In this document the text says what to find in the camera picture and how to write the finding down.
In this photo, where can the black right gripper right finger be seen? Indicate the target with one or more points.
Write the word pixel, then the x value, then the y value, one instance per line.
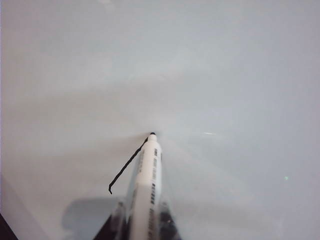
pixel 168 222

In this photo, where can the white glass whiteboard black frame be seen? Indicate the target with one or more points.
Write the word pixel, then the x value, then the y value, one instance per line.
pixel 225 75

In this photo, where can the white marker pen black tip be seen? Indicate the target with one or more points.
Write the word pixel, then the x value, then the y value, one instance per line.
pixel 150 175

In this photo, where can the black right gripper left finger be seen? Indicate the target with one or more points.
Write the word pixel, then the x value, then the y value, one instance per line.
pixel 117 222

